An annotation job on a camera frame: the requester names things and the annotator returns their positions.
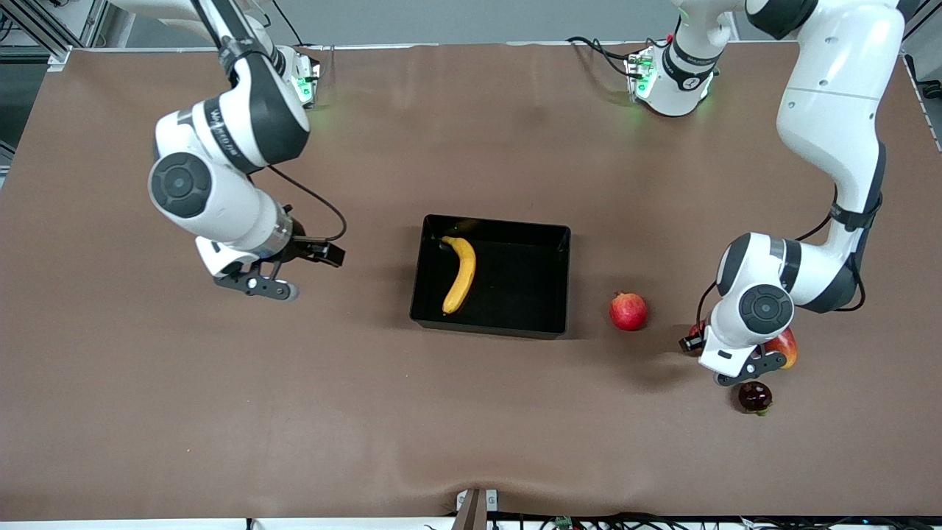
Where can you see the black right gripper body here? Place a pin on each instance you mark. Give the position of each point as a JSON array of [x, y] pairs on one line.
[[302, 249]]

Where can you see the red yellow apple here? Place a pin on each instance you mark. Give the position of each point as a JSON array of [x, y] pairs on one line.
[[697, 328]]

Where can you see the yellow banana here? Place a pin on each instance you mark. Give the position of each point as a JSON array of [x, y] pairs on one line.
[[465, 272]]

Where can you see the black plastic box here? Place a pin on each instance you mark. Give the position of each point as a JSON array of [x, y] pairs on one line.
[[515, 294]]

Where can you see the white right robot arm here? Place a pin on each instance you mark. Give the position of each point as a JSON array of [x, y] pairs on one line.
[[221, 199]]

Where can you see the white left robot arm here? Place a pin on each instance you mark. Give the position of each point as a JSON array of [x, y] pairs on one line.
[[831, 110]]

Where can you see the red pomegranate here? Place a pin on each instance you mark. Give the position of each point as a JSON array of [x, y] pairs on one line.
[[628, 312]]

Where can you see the dark purple mangosteen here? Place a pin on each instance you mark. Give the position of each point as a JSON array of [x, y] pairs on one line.
[[754, 397]]

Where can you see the red yellow mango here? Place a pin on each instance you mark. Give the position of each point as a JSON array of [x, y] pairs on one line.
[[790, 350]]

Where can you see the brown table mat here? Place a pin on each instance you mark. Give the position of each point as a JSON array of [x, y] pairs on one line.
[[471, 427]]

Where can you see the aluminium frame post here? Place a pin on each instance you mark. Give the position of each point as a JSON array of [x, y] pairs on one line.
[[44, 33], [920, 22]]

